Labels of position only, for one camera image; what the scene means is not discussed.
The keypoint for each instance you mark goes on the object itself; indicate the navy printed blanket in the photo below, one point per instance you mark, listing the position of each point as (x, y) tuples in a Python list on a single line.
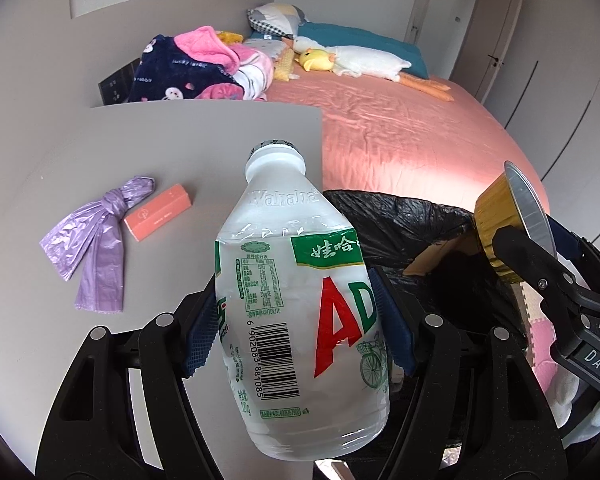
[(165, 72)]

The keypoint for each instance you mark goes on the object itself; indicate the pink foam floor mat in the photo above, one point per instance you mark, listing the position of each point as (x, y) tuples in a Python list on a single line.
[(540, 355)]

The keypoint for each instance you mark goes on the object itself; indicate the pink bed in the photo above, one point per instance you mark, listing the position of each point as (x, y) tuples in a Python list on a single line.
[(405, 135)]

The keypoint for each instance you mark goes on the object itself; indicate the grey patterned pillow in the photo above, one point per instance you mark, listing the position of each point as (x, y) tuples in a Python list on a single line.
[(265, 47)]

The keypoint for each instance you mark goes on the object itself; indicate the teal pillow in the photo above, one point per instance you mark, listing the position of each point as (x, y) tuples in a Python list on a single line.
[(370, 42)]

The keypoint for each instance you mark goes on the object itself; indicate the white goose plush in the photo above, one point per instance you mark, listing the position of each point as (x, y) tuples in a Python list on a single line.
[(365, 60)]

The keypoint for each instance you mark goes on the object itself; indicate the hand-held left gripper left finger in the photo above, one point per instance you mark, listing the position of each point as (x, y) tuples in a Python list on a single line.
[(202, 330)]

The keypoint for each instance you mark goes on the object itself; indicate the gold foil bowl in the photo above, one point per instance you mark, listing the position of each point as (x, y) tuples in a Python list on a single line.
[(495, 205)]

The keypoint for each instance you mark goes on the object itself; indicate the cardboard box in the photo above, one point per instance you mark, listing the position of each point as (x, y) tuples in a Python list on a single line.
[(460, 247)]

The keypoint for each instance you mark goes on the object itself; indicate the white door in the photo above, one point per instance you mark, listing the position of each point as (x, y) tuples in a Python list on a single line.
[(505, 30)]

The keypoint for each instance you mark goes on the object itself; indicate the purple plastic bag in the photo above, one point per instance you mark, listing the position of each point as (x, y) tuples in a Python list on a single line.
[(100, 240)]

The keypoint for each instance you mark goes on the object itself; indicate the yellow striped plush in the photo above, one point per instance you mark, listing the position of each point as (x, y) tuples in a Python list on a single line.
[(283, 66)]

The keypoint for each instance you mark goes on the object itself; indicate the yellow duck plush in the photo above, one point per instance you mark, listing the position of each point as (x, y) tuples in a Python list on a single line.
[(316, 60)]

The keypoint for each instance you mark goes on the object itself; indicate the pink fleece blanket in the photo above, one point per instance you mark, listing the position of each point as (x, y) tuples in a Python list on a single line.
[(200, 42)]

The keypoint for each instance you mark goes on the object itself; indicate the yellow cloth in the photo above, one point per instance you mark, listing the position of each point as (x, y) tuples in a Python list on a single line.
[(228, 36)]

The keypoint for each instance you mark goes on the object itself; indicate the pink box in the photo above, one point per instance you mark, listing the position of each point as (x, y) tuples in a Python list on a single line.
[(157, 212)]

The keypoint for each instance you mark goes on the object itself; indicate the white pink printed cloth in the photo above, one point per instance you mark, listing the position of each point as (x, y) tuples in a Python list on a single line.
[(255, 75)]

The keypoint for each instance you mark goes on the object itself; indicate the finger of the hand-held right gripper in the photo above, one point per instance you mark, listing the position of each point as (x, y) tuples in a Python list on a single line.
[(525, 260), (595, 270)]

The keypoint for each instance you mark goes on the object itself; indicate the black trash bag bin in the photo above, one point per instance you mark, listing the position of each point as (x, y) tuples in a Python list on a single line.
[(405, 215)]

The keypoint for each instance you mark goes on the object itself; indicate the checked pillow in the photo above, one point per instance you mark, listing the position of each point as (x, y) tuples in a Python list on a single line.
[(275, 17)]

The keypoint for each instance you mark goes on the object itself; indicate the white wardrobe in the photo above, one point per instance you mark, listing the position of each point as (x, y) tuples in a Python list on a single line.
[(570, 110)]

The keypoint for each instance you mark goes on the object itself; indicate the white plastic bottle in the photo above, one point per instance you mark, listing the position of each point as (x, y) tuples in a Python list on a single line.
[(290, 270)]

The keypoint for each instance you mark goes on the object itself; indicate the black wall panel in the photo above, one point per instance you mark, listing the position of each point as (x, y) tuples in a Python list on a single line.
[(117, 85)]

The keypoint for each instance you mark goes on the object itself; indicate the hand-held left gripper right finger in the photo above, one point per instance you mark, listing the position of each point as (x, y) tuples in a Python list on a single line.
[(396, 322)]

